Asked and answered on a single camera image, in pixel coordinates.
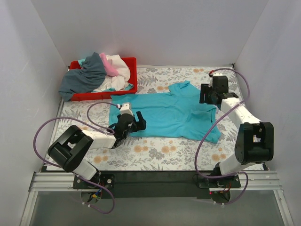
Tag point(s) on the turquoise t shirt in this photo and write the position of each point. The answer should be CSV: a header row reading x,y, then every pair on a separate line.
x,y
176,113

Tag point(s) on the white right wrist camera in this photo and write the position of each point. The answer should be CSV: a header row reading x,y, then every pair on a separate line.
x,y
213,73

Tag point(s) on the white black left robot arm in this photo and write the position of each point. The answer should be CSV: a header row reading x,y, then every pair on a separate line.
x,y
70,149

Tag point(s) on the dark grey t shirt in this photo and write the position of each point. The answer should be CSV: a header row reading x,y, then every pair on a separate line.
x,y
84,80

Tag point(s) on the floral patterned table mat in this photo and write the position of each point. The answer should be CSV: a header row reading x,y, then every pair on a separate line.
x,y
148,153

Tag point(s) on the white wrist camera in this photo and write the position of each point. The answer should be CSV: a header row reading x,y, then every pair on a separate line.
x,y
125,108
213,73

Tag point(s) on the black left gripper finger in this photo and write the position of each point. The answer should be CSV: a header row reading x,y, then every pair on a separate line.
x,y
135,126
141,123

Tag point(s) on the aluminium frame rail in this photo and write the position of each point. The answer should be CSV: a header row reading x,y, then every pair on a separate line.
x,y
258,202

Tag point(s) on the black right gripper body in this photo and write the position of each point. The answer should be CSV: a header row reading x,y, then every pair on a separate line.
x,y
206,94

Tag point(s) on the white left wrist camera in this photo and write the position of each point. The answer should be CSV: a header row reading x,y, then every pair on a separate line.
x,y
125,108

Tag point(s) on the red plastic bin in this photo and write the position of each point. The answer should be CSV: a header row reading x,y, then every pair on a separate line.
x,y
132,64

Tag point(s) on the light teal garment in bin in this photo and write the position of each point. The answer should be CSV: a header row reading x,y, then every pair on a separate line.
x,y
117,83

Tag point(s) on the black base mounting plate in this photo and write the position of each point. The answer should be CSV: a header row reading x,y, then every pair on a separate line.
x,y
155,184

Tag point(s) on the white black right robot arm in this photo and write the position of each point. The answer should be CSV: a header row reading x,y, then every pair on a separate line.
x,y
255,140

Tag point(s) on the white t shirt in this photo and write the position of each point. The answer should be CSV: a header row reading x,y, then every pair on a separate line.
x,y
118,75

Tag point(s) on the pink t shirt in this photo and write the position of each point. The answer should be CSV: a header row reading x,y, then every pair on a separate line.
x,y
110,70

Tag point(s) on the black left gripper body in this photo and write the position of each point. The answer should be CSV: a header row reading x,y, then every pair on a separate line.
x,y
135,124

